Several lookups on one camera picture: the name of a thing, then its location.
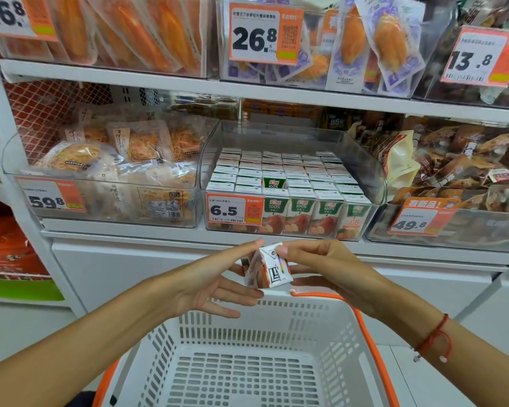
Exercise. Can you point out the person's left hand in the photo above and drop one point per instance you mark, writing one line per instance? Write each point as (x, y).
(195, 283)

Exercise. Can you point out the person's right hand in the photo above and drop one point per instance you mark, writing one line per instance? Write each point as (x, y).
(343, 275)

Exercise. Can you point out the person's right thumb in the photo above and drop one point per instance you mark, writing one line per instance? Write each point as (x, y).
(299, 250)

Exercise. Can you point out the person's left thumb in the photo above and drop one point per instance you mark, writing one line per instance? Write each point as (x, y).
(233, 254)

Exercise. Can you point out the person's left middle finger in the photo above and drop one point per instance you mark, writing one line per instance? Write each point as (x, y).
(241, 293)

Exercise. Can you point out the small juice carton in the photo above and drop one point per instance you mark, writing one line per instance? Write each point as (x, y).
(266, 269)

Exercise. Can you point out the person's left forearm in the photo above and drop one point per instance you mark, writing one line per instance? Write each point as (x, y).
(76, 351)

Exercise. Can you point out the person's right forearm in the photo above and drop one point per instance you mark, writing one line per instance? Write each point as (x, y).
(462, 356)

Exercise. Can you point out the orange and white price tag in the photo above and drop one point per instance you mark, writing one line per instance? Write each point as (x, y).
(8, 14)
(479, 57)
(233, 211)
(420, 218)
(46, 194)
(263, 33)

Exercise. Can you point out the white plastic shopping basket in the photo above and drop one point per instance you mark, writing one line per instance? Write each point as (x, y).
(246, 360)

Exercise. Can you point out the rows of green juice cartons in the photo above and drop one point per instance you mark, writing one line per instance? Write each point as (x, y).
(297, 182)

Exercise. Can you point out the clear bin with juice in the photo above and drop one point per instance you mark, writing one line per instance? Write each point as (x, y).
(360, 165)

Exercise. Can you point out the clear bin with shredded snacks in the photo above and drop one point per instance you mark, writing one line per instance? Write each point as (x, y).
(110, 207)

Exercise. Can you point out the white and red snack pouch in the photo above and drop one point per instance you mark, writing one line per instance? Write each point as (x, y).
(401, 161)

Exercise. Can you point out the pile of shredded snack packets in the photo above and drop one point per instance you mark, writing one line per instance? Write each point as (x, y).
(131, 148)

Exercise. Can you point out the clear bin with brown snacks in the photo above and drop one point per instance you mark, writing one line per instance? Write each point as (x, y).
(471, 237)

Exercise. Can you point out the pile of brown snack packets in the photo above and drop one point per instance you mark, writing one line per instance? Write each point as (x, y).
(462, 156)

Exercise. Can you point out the white shelf unit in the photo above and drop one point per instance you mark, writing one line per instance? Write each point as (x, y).
(152, 77)

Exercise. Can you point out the clear bin with orange packets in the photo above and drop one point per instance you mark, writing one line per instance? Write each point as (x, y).
(208, 46)

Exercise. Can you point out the clear bin with dark packets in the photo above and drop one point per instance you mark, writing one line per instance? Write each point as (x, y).
(432, 88)

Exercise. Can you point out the stack of red packets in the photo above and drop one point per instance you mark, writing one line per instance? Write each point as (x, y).
(8, 245)

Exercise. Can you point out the pile of purple-white snack packets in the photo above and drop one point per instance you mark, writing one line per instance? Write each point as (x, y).
(386, 42)

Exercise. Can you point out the red mesh panel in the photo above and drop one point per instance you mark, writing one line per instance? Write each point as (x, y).
(46, 110)

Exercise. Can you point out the pile of orange snack packets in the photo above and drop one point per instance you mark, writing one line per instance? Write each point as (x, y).
(123, 33)

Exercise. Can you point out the clear bin with purple packets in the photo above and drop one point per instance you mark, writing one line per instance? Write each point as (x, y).
(437, 38)

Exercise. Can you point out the pile of dark snack packets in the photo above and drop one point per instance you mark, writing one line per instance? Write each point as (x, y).
(492, 10)

